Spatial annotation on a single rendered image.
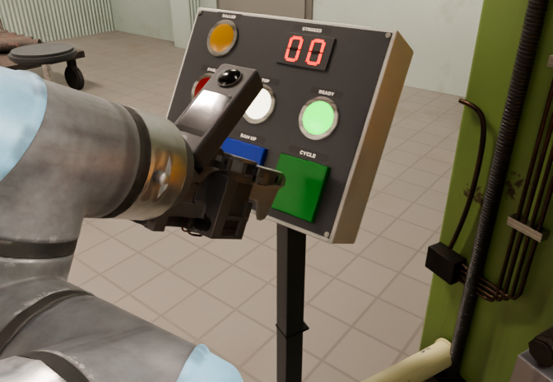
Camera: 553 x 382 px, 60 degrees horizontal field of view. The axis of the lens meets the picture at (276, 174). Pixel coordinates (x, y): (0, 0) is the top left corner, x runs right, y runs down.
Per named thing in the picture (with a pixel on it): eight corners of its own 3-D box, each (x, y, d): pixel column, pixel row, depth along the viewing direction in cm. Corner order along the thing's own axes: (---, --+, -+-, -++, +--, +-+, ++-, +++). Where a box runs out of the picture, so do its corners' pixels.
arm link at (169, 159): (90, 95, 40) (171, 118, 35) (134, 109, 44) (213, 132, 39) (59, 198, 40) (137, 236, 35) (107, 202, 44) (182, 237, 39)
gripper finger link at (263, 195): (268, 217, 60) (225, 213, 52) (282, 171, 60) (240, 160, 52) (290, 225, 58) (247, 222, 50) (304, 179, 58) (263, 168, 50)
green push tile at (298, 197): (311, 223, 61) (328, 166, 61) (263, 205, 65) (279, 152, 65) (317, 223, 63) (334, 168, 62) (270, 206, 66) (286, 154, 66)
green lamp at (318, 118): (318, 142, 62) (318, 109, 60) (298, 129, 65) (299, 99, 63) (337, 137, 63) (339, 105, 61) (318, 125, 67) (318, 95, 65)
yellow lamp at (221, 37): (219, 56, 72) (217, 26, 70) (207, 50, 75) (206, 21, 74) (238, 53, 73) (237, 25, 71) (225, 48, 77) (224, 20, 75)
